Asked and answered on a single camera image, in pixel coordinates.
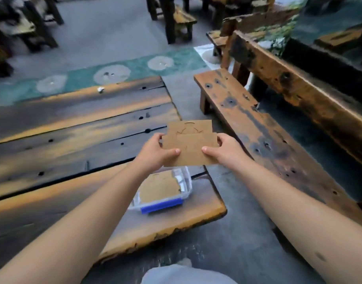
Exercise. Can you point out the person's left thumb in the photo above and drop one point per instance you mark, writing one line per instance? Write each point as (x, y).
(170, 151)

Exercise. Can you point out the dark wooden chair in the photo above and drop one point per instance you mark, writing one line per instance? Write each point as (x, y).
(228, 35)

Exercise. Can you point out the small white scrap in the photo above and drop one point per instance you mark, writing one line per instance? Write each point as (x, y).
(100, 89)

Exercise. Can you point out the dark wooden table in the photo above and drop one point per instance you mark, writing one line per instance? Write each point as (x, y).
(225, 5)

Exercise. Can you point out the green leafy plant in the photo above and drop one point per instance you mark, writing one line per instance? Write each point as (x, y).
(280, 32)

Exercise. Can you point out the person's right forearm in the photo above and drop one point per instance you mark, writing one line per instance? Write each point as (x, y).
(305, 221)

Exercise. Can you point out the green mat with round patches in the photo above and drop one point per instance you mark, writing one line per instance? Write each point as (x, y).
(109, 73)

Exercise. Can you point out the rustic wooden table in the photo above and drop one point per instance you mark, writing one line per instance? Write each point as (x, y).
(80, 150)

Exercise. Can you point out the person's right hand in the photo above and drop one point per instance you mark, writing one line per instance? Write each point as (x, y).
(228, 152)

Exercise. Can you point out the person's right thumb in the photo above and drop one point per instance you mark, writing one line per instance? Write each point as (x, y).
(211, 150)

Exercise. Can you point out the brown die-cut cardboard sheet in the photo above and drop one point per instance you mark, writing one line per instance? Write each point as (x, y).
(190, 144)

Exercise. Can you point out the person's left forearm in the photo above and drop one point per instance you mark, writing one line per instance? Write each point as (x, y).
(71, 224)

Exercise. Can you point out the stack of brown cardboard sheets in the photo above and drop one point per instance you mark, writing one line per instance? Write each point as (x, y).
(160, 187)

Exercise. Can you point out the rustic wooden bench with backrest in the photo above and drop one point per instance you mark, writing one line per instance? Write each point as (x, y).
(275, 121)

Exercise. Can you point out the clear plastic container blue latch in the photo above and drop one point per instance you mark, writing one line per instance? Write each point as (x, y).
(166, 192)

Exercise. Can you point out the small wooden bench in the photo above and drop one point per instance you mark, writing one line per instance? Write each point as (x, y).
(182, 20)

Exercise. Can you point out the dark wooden bench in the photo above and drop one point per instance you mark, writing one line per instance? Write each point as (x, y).
(21, 26)

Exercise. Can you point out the person's left hand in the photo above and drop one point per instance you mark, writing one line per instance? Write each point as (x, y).
(151, 158)

